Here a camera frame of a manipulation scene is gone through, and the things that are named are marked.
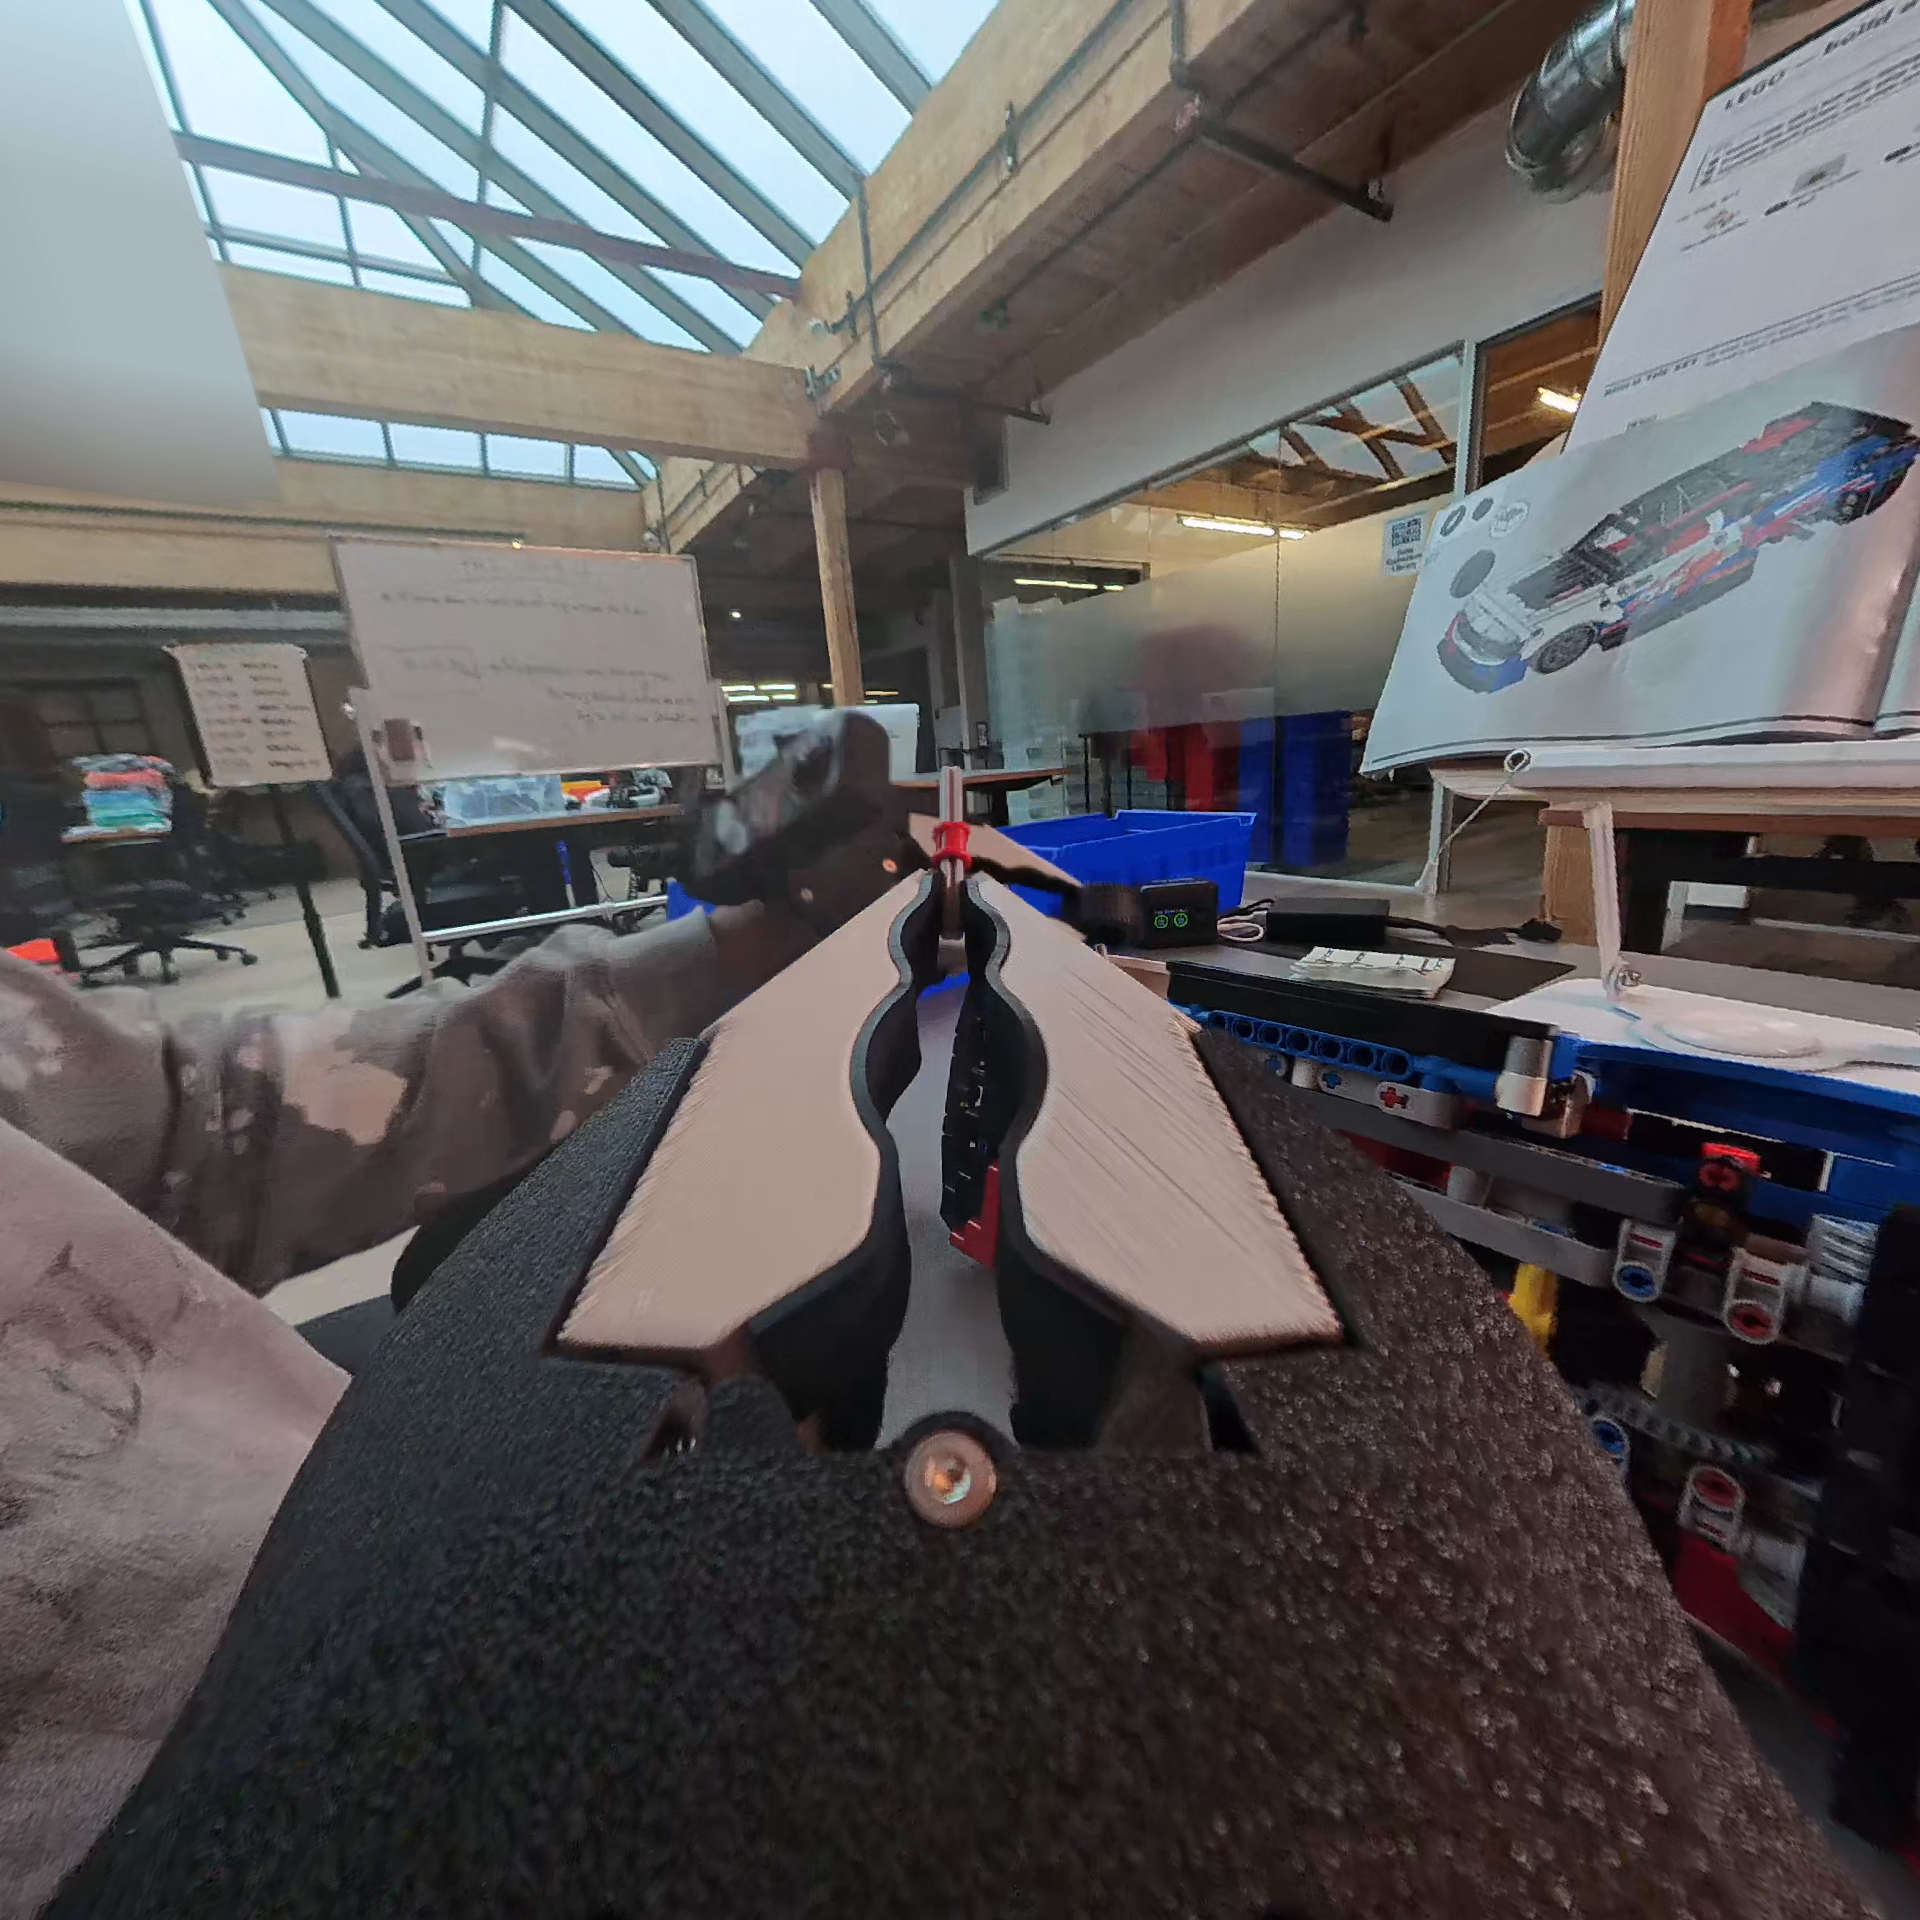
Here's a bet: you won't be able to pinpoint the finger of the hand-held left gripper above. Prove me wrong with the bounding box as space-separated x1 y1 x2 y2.
908 812 1097 905

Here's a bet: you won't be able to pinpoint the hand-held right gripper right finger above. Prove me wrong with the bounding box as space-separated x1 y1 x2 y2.
959 875 1346 1447

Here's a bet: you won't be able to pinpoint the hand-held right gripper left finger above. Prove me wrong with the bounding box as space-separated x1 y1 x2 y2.
557 875 942 1451

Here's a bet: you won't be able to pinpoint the grey toy axle red bush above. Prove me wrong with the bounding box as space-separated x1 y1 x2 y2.
927 763 1006 1269

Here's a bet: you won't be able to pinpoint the blue white toy race car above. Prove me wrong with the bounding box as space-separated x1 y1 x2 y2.
1169 959 1920 1855

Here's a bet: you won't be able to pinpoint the instruction booklet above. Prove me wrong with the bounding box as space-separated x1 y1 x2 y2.
1361 324 1920 774

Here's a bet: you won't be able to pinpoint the person's left forearm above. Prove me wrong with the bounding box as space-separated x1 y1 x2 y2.
0 899 780 1298

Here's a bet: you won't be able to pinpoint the grey desk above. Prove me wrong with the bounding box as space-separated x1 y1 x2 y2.
289 892 1920 1869

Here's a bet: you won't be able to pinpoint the black desk mat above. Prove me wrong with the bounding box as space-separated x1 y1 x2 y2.
1169 939 1578 1001

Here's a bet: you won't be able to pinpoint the blue plastic bin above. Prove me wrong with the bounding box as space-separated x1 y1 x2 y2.
995 810 1261 908

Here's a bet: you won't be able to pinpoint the black battery charger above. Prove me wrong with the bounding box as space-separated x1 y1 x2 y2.
1085 878 1220 949

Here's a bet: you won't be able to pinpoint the blue stacked crates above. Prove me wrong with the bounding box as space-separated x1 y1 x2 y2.
1238 711 1356 873

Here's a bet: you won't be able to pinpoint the black power adapter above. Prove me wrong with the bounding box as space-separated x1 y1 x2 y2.
1257 894 1395 949

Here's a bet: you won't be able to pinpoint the large whiteboard on stand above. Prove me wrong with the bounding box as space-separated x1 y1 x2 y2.
329 536 737 999

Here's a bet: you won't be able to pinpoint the small flip chart stand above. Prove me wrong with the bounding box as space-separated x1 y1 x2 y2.
167 643 342 999

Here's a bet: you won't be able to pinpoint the black office chair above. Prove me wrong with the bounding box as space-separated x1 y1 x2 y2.
76 878 257 983

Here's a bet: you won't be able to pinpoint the person's bleached grey sweatshirt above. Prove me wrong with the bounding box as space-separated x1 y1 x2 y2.
0 1116 354 1920

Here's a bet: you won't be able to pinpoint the pile of folded clothes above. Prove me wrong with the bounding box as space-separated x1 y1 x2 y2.
76 755 184 832

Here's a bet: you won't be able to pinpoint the white printed instruction sheet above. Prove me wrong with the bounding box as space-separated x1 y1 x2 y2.
1560 0 1920 450

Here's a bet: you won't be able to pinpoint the wooden support post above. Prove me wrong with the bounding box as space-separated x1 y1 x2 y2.
806 465 869 708
1595 0 1758 347

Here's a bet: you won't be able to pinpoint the wooden table frame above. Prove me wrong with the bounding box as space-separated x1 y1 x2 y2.
1544 804 1920 948

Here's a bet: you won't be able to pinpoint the white wire book stand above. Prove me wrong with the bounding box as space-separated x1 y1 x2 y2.
1422 742 1920 1075

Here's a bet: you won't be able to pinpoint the silver air duct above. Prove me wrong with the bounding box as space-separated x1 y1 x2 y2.
1507 0 1635 197

